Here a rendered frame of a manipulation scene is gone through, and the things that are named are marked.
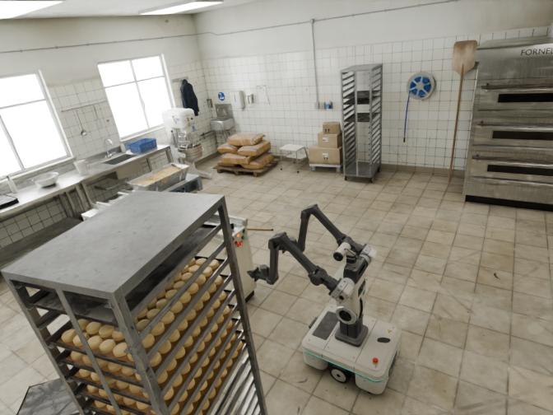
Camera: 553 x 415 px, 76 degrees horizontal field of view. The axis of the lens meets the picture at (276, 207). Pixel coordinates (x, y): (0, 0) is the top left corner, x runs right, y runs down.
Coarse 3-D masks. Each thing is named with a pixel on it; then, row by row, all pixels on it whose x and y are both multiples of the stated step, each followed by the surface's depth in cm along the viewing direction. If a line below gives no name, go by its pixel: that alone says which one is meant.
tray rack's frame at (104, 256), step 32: (160, 192) 159; (96, 224) 136; (128, 224) 133; (160, 224) 130; (192, 224) 128; (32, 256) 119; (64, 256) 117; (96, 256) 114; (128, 256) 112; (160, 256) 113; (64, 288) 103; (96, 288) 98; (128, 288) 101; (32, 320) 121; (128, 320) 101; (64, 384) 136
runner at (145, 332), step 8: (216, 248) 151; (208, 264) 145; (200, 272) 140; (192, 280) 135; (184, 288) 131; (176, 296) 126; (168, 304) 122; (160, 312) 119; (152, 320) 115; (144, 328) 112; (152, 328) 116; (144, 336) 112; (128, 352) 107
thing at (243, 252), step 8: (208, 224) 340; (216, 224) 338; (232, 224) 324; (232, 232) 320; (216, 240) 313; (248, 240) 340; (208, 248) 324; (224, 248) 312; (240, 248) 331; (248, 248) 341; (208, 256) 330; (216, 256) 323; (224, 256) 317; (240, 256) 333; (248, 256) 343; (240, 264) 335; (248, 264) 346; (224, 272) 327; (240, 272) 337; (232, 280) 328; (248, 280) 350; (232, 288) 332; (248, 288) 352; (248, 296) 359; (232, 304) 343
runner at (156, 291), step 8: (216, 232) 150; (208, 240) 144; (200, 248) 139; (192, 256) 134; (184, 264) 130; (176, 272) 126; (168, 280) 122; (160, 288) 118; (152, 296) 115; (144, 304) 111; (136, 312) 108
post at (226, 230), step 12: (228, 216) 152; (228, 228) 153; (228, 240) 155; (228, 252) 158; (240, 288) 167; (240, 300) 169; (240, 312) 174; (252, 336) 183; (252, 348) 184; (252, 360) 188; (252, 372) 193; (264, 408) 205
